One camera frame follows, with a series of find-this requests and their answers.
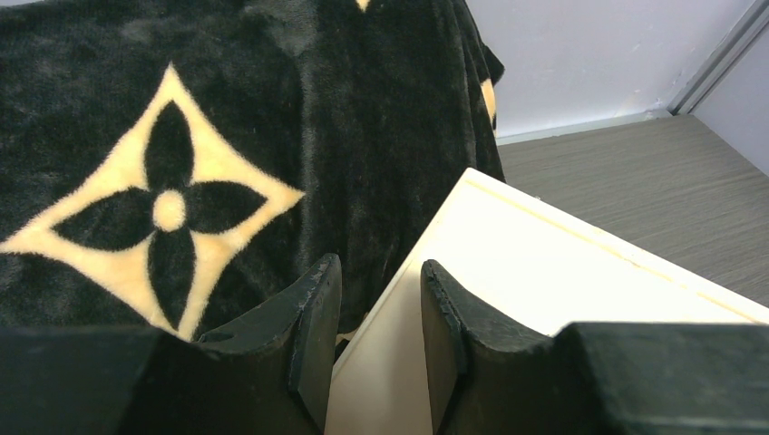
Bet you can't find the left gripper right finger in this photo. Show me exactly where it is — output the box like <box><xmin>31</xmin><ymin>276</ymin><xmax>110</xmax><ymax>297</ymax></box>
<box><xmin>420</xmin><ymin>260</ymin><xmax>768</xmax><ymax>434</ymax></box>

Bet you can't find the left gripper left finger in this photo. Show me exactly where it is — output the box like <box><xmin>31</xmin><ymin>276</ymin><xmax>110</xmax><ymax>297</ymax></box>
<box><xmin>1</xmin><ymin>254</ymin><xmax>342</xmax><ymax>434</ymax></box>

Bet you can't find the pastel mini drawer organizer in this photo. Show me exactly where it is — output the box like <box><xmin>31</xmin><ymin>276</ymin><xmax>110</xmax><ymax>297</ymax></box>
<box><xmin>326</xmin><ymin>169</ymin><xmax>768</xmax><ymax>434</ymax></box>

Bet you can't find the black floral plush blanket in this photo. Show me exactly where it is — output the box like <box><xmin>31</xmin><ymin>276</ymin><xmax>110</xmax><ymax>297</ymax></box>
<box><xmin>1</xmin><ymin>1</ymin><xmax>504</xmax><ymax>341</ymax></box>

